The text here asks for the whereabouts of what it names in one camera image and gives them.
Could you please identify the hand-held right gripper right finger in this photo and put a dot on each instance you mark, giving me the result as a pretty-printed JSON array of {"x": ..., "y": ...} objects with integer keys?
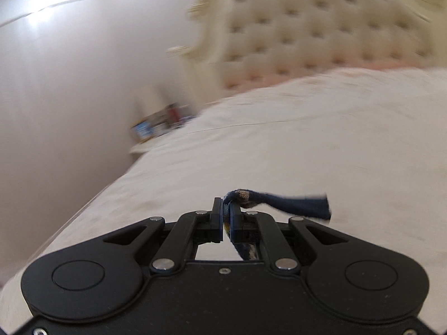
[{"x": 233, "y": 223}]

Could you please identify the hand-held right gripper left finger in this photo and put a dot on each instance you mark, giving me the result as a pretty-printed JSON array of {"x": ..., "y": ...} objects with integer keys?
[{"x": 219, "y": 220}]

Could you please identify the navy patterned small garment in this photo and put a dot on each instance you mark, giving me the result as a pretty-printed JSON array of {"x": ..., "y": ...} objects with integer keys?
[{"x": 279, "y": 204}]

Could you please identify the white bed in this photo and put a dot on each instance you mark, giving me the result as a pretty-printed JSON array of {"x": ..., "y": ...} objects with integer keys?
[{"x": 279, "y": 139}]

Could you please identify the white nightstand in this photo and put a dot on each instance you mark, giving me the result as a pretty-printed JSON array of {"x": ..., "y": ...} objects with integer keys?
[{"x": 143, "y": 147}]

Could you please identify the red bottle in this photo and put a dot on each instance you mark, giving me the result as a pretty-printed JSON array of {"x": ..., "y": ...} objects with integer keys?
[{"x": 173, "y": 113}]

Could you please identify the blue box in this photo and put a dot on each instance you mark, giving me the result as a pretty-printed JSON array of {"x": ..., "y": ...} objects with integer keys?
[{"x": 143, "y": 132}]

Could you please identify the cream tufted headboard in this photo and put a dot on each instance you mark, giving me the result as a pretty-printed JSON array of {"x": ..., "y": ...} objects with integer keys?
[{"x": 314, "y": 24}]

